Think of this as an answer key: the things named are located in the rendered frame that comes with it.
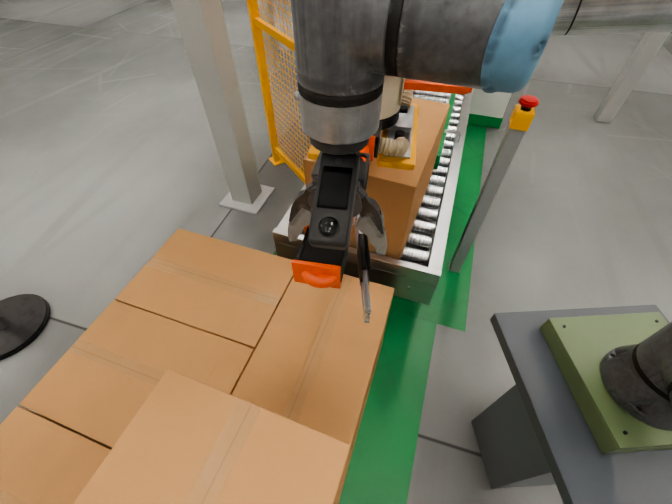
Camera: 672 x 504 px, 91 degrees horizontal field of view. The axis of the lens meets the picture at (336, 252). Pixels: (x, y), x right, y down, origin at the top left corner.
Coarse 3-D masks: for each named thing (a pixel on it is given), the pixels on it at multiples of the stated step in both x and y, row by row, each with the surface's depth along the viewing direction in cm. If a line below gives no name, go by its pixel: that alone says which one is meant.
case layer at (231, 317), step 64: (192, 256) 140; (256, 256) 140; (128, 320) 120; (192, 320) 120; (256, 320) 120; (320, 320) 120; (384, 320) 120; (64, 384) 106; (128, 384) 106; (256, 384) 106; (320, 384) 106; (0, 448) 94; (64, 448) 94
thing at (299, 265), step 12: (300, 252) 50; (312, 252) 50; (324, 252) 50; (336, 252) 50; (300, 264) 49; (312, 264) 48; (324, 264) 48; (336, 264) 48; (300, 276) 51; (336, 276) 49
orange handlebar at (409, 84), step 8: (408, 80) 91; (416, 80) 91; (408, 88) 92; (416, 88) 92; (424, 88) 91; (432, 88) 91; (440, 88) 90; (448, 88) 90; (456, 88) 90; (464, 88) 89; (472, 88) 90; (368, 152) 71; (352, 224) 57; (304, 272) 50; (312, 272) 49; (304, 280) 50; (312, 280) 49; (320, 280) 49; (328, 280) 49; (336, 280) 49
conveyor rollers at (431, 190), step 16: (416, 96) 234; (432, 96) 232; (448, 96) 235; (448, 128) 206; (448, 144) 195; (448, 160) 183; (432, 176) 174; (432, 192) 168; (416, 224) 152; (432, 224) 151; (416, 240) 146; (416, 256) 140
